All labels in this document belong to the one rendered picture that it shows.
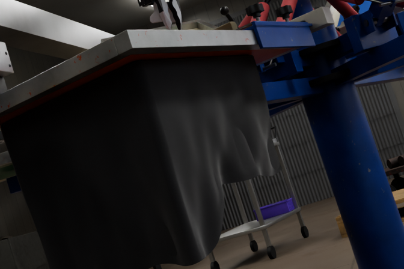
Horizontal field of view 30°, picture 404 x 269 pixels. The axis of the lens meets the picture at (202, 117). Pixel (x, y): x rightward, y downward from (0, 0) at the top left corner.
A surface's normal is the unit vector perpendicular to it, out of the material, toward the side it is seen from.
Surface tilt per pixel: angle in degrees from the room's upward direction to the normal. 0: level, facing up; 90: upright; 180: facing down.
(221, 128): 98
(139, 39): 90
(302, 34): 90
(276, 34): 90
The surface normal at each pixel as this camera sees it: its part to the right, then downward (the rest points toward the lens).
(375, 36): 0.40, -0.22
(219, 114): 0.87, -0.23
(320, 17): -0.55, 0.10
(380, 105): -0.24, -0.02
